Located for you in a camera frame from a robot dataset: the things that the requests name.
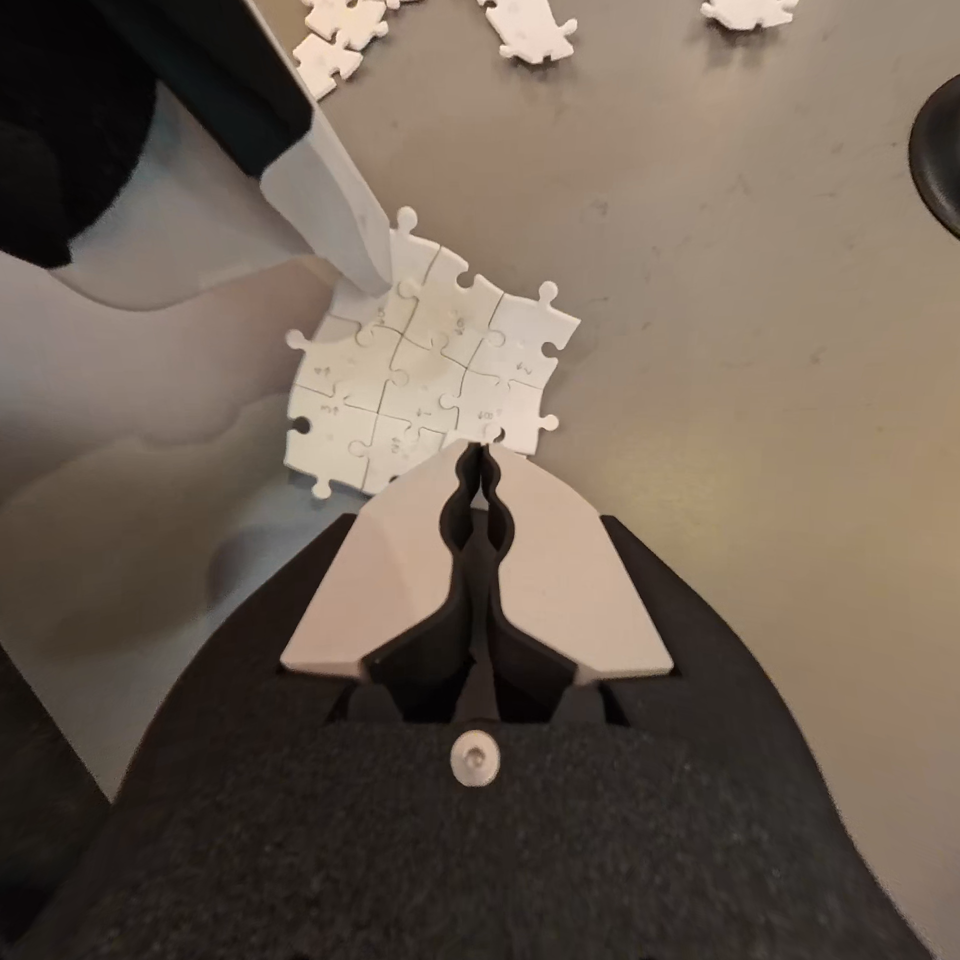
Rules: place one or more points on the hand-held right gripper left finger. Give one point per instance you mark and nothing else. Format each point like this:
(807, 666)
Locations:
(375, 585)

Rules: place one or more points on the black round desk grommet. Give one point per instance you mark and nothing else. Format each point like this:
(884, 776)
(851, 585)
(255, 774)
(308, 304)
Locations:
(941, 157)

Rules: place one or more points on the scattered loose puzzle pieces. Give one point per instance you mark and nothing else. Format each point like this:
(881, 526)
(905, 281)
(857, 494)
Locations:
(450, 30)

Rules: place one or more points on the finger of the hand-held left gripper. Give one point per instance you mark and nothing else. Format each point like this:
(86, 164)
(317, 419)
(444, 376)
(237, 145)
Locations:
(322, 195)

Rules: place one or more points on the joined white puzzle section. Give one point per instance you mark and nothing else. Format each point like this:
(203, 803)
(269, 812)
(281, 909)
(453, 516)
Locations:
(420, 375)

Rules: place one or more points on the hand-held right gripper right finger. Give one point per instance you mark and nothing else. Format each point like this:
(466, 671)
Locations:
(570, 585)

